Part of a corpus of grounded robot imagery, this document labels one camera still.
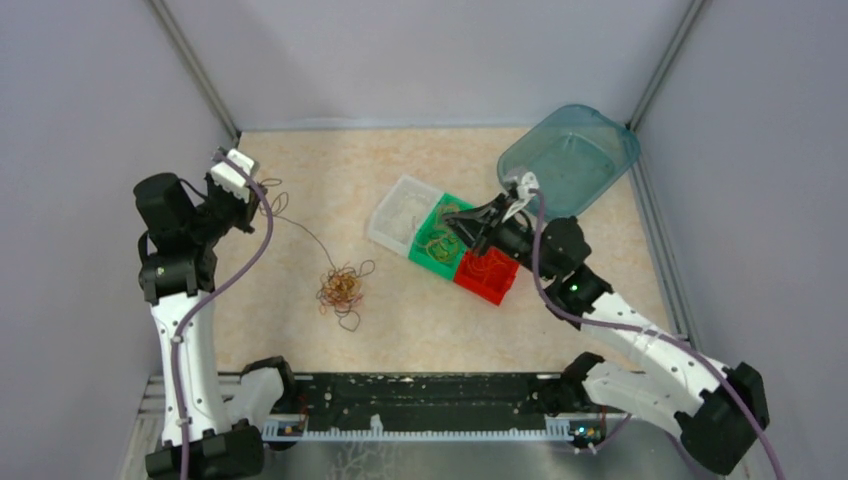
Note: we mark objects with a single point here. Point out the red plastic bin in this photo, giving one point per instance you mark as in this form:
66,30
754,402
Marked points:
489,277

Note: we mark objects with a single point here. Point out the green plastic bin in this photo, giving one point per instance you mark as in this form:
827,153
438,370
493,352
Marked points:
435,246

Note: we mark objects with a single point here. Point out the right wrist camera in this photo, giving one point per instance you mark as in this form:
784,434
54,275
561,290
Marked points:
521,187

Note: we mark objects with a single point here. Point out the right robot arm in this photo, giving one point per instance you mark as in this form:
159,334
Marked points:
715,411

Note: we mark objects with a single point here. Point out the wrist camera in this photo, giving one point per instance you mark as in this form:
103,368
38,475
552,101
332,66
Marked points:
231,172
521,187

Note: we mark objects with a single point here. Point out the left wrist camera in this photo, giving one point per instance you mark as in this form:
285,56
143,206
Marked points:
231,172

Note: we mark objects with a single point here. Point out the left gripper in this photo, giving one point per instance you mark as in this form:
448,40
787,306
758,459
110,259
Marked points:
246,210

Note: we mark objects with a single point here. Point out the teal transparent tub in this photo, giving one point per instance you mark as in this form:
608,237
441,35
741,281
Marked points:
576,154

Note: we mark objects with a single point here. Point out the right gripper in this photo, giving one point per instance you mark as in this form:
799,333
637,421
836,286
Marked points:
484,219

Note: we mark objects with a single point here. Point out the white plastic bin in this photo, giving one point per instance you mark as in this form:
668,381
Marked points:
403,210

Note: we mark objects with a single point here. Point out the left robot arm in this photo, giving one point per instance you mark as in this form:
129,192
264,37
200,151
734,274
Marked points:
204,436

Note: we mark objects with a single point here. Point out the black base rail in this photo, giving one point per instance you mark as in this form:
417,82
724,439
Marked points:
432,402

